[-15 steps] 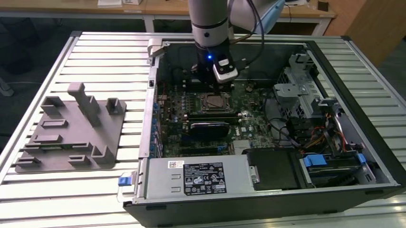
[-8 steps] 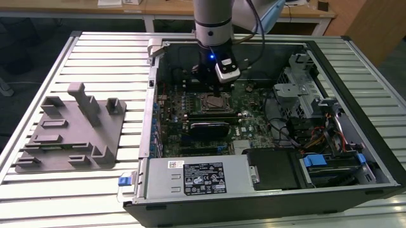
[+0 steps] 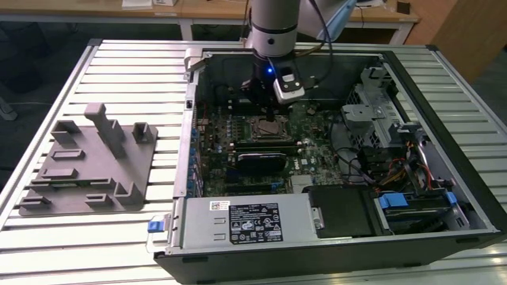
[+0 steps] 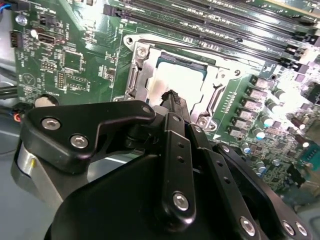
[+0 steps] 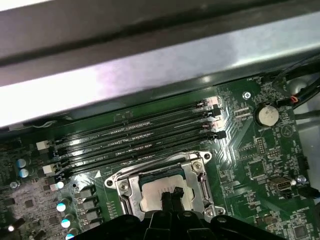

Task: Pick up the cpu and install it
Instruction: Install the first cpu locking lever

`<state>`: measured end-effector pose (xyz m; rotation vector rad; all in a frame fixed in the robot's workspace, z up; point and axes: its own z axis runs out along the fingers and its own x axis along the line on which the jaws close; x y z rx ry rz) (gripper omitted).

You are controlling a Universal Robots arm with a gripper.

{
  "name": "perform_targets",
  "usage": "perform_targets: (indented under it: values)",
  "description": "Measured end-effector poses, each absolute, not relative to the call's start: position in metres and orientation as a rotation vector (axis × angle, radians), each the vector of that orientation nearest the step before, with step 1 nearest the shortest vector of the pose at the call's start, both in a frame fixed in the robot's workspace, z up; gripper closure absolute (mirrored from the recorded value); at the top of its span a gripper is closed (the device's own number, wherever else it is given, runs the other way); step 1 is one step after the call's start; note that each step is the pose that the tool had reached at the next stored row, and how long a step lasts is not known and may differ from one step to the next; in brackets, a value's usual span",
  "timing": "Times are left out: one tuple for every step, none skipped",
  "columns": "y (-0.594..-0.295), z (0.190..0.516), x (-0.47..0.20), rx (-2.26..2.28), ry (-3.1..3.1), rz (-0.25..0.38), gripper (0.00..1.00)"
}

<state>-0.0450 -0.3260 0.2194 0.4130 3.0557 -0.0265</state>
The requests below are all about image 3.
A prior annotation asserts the hard disk in blue carrier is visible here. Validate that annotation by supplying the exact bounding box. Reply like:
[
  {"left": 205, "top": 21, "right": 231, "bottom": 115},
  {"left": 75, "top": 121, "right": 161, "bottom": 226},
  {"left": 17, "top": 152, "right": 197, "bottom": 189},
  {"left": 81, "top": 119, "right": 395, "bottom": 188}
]
[{"left": 377, "top": 192, "right": 455, "bottom": 235}]

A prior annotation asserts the yellow wire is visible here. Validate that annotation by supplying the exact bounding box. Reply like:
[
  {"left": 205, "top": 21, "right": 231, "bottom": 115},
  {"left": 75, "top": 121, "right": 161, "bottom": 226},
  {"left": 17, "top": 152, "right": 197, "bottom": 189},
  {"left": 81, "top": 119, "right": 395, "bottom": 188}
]
[{"left": 379, "top": 166, "right": 415, "bottom": 185}]

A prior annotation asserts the black and silver PC case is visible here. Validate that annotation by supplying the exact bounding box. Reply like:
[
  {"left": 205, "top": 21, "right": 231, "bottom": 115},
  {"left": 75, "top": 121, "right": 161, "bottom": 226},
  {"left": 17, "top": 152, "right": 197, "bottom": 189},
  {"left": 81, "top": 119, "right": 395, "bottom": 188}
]
[{"left": 152, "top": 46, "right": 507, "bottom": 284}]

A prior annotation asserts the black plastic bay cover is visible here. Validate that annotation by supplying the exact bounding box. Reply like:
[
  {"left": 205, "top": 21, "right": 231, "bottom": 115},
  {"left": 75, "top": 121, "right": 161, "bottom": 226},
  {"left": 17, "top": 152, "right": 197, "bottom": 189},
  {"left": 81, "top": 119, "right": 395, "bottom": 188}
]
[{"left": 307, "top": 185, "right": 377, "bottom": 239}]

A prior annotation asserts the silver chipset heatsink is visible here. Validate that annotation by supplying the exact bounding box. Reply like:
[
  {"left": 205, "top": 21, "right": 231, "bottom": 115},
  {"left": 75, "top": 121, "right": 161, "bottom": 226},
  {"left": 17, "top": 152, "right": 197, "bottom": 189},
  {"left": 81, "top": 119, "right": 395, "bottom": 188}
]
[{"left": 291, "top": 175, "right": 315, "bottom": 191}]

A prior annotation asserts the metal drive cage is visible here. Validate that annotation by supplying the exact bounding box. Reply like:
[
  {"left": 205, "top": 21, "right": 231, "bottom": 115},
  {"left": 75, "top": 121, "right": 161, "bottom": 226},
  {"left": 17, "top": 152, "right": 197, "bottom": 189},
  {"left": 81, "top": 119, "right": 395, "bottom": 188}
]
[{"left": 340, "top": 66, "right": 408, "bottom": 149}]

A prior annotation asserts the wooden cabinet panel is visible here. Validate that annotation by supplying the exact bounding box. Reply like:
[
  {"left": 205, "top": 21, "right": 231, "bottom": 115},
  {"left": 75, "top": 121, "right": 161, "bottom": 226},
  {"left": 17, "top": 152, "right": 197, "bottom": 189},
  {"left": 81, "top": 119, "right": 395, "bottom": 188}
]
[{"left": 405, "top": 0, "right": 507, "bottom": 87}]

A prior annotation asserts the silver power supply unit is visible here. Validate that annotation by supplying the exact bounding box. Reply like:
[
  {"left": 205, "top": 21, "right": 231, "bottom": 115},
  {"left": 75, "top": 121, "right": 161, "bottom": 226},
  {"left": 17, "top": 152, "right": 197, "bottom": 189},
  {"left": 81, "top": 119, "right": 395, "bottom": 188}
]
[{"left": 164, "top": 194, "right": 323, "bottom": 254}]

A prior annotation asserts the grey parts rack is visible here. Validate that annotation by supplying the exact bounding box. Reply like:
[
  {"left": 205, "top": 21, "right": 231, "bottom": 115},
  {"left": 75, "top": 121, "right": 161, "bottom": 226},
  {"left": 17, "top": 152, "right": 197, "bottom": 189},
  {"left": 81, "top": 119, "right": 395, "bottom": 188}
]
[{"left": 17, "top": 103, "right": 159, "bottom": 217}]

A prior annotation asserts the green RAM stick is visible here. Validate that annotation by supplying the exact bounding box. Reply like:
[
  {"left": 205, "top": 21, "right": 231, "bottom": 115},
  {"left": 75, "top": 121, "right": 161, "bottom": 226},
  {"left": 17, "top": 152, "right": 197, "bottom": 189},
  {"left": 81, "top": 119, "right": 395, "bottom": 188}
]
[{"left": 49, "top": 180, "right": 91, "bottom": 189}]

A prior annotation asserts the tan arm cable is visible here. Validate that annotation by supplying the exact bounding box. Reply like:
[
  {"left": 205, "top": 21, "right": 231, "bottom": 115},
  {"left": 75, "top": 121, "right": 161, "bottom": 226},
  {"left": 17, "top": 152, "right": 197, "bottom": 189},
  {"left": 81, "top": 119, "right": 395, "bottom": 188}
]
[{"left": 295, "top": 44, "right": 321, "bottom": 57}]

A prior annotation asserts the red wire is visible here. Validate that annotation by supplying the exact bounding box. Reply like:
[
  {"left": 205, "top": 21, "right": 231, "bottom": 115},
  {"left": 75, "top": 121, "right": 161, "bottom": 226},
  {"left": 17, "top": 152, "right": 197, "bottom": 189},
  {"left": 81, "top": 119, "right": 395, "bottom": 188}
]
[{"left": 389, "top": 159, "right": 435, "bottom": 191}]

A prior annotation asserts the black graphics card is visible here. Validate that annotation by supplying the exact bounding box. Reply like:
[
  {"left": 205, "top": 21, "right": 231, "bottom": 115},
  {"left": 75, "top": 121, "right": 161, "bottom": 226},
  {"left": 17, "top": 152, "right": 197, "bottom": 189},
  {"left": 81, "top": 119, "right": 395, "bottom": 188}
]
[{"left": 235, "top": 151, "right": 289, "bottom": 173}]

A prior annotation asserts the silver CPU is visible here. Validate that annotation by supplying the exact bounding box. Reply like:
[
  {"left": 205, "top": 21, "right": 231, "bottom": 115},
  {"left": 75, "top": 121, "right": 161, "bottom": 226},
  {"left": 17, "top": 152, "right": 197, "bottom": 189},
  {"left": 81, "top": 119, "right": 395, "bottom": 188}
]
[{"left": 255, "top": 118, "right": 284, "bottom": 136}]

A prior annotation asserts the black wire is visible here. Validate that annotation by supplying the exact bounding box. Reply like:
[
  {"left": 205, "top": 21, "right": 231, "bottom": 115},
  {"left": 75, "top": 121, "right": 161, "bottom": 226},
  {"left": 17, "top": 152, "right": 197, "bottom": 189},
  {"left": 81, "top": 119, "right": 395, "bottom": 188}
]
[{"left": 331, "top": 111, "right": 377, "bottom": 191}]

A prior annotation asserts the blue power supply latch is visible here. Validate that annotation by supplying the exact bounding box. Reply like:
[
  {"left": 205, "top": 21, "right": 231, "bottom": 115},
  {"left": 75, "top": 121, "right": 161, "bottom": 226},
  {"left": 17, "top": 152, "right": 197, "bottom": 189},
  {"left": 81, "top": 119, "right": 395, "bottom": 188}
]
[{"left": 147, "top": 216, "right": 165, "bottom": 233}]

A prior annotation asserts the wooden desk white frame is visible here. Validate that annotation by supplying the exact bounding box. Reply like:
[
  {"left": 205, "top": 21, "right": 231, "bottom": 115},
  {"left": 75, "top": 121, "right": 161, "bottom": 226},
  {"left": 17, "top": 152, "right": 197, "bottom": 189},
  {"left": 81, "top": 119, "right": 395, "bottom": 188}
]
[{"left": 0, "top": 0, "right": 421, "bottom": 45}]

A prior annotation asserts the CPU socket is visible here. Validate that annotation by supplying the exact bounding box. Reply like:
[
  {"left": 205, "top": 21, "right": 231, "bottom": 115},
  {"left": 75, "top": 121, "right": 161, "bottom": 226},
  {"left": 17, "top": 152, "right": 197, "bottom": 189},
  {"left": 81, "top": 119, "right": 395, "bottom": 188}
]
[{"left": 247, "top": 115, "right": 293, "bottom": 141}]

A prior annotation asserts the green motherboard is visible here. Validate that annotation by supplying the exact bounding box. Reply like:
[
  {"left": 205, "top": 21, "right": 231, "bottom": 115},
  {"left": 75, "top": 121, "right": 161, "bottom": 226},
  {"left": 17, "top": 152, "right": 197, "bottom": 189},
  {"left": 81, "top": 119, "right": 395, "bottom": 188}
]
[{"left": 196, "top": 100, "right": 343, "bottom": 198}]

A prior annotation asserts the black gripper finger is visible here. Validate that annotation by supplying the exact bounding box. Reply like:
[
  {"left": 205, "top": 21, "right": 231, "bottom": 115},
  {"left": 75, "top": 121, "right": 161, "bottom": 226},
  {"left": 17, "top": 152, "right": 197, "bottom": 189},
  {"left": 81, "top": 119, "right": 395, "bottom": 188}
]
[{"left": 239, "top": 78, "right": 279, "bottom": 122}]

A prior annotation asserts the grey floor stand foot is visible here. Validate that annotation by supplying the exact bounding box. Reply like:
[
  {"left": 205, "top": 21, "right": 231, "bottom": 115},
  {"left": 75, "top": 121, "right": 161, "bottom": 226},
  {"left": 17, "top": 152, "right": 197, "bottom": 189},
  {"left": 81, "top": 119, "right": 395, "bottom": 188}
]
[{"left": 0, "top": 96, "right": 17, "bottom": 121}]

